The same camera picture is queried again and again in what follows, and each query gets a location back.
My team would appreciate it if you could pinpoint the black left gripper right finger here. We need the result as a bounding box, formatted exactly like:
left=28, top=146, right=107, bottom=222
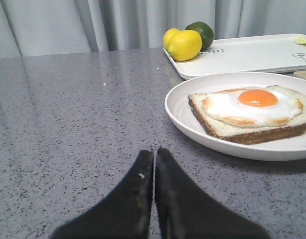
left=155, top=148, right=269, bottom=239

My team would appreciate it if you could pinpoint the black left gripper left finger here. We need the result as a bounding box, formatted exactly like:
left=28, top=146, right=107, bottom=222
left=51, top=150, right=153, bottom=239

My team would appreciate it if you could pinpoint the white round plate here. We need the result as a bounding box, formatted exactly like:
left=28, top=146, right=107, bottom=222
left=165, top=72, right=306, bottom=161

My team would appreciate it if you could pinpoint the bottom bread slice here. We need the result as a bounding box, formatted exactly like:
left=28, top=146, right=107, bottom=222
left=188, top=85, right=306, bottom=145

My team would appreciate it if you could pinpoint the white rectangular tray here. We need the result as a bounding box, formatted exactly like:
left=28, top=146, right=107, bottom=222
left=169, top=34, right=306, bottom=79

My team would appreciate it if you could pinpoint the fried egg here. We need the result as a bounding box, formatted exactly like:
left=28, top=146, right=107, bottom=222
left=200, top=88, right=304, bottom=128

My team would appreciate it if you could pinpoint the front yellow lemon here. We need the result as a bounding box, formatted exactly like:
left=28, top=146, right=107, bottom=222
left=166, top=30, right=203, bottom=61

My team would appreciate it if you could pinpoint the yellow lemon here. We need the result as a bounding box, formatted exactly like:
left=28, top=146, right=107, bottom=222
left=163, top=28, right=180, bottom=49
left=166, top=30, right=203, bottom=61

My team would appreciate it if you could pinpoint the green lime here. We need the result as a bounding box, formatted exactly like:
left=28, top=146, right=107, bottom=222
left=185, top=21, right=214, bottom=51

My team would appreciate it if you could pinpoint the rear yellow lemon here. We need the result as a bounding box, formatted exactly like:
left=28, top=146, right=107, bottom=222
left=163, top=28, right=180, bottom=49

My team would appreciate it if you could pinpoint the wooden cutting board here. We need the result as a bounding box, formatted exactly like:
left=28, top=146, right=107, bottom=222
left=293, top=70, right=306, bottom=79

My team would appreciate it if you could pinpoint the grey curtain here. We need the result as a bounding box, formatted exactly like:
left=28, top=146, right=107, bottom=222
left=0, top=0, right=306, bottom=59

